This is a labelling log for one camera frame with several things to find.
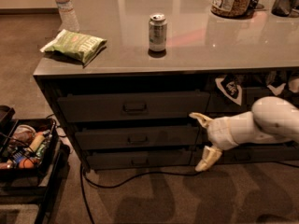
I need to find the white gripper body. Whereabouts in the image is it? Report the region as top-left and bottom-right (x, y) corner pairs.
(207, 112), (253, 150)

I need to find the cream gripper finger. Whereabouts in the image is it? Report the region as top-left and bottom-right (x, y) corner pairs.
(189, 112), (212, 128)
(195, 146), (222, 172)

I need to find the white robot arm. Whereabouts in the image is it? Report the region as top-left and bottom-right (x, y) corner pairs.
(189, 96), (299, 172)

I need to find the grey drawer cabinet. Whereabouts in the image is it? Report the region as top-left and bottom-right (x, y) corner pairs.
(34, 0), (299, 171)

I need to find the black white snack bag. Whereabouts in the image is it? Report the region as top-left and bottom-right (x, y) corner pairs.
(215, 75), (242, 105)

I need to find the silver soda can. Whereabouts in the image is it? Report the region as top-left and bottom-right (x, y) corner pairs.
(149, 13), (167, 52)

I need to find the dark glass container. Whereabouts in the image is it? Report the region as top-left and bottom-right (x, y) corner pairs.
(271, 0), (299, 18)

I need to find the green chip bag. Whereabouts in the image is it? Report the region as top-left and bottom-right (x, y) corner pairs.
(40, 29), (107, 65)

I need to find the clear plastic water bottle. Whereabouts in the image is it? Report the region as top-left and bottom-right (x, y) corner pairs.
(55, 0), (79, 32)

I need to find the black bin with groceries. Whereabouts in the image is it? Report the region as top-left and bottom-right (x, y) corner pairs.
(0, 119), (58, 178)

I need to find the black floor cable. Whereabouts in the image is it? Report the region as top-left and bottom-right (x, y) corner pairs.
(45, 113), (299, 224)

